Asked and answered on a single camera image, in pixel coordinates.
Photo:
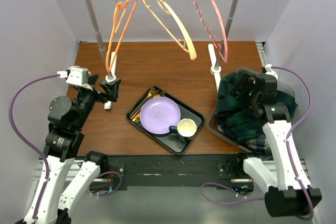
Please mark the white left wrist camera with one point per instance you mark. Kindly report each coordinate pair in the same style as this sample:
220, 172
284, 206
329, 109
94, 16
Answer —
75, 76

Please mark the pink hanger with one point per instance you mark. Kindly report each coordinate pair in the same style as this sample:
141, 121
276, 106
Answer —
213, 23

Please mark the dark green plaid skirt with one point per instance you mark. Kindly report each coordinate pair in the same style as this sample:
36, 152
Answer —
236, 119

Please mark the clear plastic bin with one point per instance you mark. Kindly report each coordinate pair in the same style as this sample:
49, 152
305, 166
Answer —
223, 134

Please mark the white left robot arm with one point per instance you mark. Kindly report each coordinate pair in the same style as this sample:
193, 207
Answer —
53, 201

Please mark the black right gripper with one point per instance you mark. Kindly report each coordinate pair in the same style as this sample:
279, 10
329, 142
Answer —
245, 81

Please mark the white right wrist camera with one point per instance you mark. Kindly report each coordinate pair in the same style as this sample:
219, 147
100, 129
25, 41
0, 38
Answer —
267, 69

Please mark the purple plate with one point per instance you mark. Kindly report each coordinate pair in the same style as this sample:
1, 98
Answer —
158, 114

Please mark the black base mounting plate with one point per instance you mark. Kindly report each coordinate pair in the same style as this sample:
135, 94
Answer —
181, 170

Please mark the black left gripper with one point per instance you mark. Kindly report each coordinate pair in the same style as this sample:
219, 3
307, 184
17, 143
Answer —
111, 88

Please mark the dark green cream mug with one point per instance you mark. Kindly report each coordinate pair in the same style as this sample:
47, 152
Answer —
185, 129

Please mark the navy white plaid skirt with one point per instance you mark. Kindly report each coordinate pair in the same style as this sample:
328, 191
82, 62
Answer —
260, 145

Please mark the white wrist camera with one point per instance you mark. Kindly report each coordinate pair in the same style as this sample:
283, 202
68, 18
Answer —
75, 76
267, 69

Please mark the beige hanger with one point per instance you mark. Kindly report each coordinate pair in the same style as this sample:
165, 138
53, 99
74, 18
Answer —
185, 43

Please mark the gold cutlery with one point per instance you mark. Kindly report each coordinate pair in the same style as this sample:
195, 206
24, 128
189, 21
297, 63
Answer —
153, 93

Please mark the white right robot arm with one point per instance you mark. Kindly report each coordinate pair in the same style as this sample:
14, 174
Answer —
288, 192

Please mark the white metal clothes rack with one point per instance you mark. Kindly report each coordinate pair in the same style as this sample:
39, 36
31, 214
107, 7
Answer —
122, 15

